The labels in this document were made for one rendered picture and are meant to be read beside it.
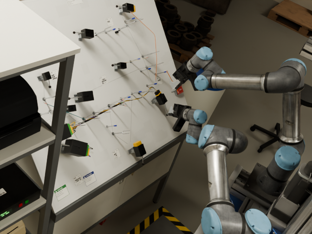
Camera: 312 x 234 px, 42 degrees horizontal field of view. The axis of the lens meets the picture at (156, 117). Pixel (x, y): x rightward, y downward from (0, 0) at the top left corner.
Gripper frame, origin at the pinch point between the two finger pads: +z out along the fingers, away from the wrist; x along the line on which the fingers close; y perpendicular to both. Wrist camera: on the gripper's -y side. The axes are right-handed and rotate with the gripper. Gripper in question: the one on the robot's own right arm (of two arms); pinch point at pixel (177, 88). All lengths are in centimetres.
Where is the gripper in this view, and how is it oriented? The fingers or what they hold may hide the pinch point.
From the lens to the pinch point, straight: 239.1
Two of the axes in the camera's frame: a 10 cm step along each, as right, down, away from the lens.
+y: -7.1, -7.1, -0.1
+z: -4.4, 4.4, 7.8
